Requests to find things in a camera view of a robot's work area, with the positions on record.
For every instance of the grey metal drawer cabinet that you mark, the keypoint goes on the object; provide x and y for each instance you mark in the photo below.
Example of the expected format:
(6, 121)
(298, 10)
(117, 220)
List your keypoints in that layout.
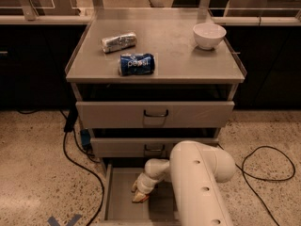
(183, 71)

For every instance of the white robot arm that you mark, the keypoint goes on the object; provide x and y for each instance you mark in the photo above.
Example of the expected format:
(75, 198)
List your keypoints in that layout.
(195, 170)

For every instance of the grey middle drawer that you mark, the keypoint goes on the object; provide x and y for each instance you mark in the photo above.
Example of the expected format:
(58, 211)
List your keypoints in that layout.
(133, 147)

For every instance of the silver foil snack bag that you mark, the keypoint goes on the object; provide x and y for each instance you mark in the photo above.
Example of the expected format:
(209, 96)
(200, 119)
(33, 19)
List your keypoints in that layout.
(119, 42)

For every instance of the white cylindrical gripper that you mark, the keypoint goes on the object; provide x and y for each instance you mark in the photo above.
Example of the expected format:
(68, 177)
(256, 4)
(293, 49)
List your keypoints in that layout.
(145, 185)

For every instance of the blue power adapter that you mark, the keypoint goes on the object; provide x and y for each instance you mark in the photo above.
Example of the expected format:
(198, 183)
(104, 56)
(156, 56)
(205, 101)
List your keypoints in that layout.
(85, 139)

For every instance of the grey top drawer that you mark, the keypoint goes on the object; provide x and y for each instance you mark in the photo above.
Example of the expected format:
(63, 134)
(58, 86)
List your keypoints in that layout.
(154, 114)

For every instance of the grey open bottom drawer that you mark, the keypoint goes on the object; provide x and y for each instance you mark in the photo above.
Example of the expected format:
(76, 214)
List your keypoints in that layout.
(118, 209)

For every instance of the red apple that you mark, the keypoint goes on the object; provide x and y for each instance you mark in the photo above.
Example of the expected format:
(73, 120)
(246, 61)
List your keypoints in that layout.
(145, 199)

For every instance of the white ceramic bowl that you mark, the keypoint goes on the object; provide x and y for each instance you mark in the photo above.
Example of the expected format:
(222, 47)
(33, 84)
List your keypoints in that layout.
(208, 35)

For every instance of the blue pepsi can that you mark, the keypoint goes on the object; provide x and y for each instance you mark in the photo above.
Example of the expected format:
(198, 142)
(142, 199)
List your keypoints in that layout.
(136, 64)

